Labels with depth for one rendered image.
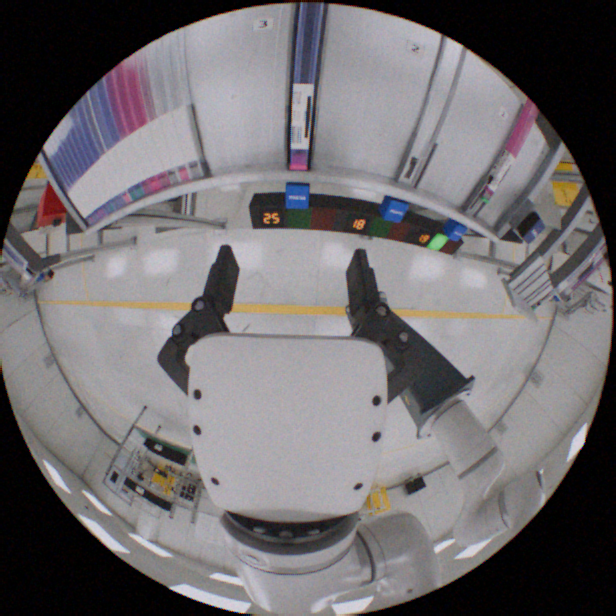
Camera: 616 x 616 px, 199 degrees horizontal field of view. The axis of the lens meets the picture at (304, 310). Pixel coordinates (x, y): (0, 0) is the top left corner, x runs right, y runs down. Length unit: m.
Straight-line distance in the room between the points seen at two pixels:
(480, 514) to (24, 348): 8.92
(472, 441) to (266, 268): 1.01
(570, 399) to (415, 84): 8.04
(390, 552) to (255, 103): 0.35
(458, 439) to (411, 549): 0.36
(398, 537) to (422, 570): 0.05
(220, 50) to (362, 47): 0.10
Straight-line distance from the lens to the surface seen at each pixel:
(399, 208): 0.22
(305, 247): 0.89
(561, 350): 7.78
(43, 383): 8.94
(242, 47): 0.19
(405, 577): 0.20
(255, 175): 0.17
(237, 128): 0.19
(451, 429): 0.51
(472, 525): 0.55
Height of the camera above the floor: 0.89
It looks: 69 degrees down
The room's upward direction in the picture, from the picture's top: 174 degrees clockwise
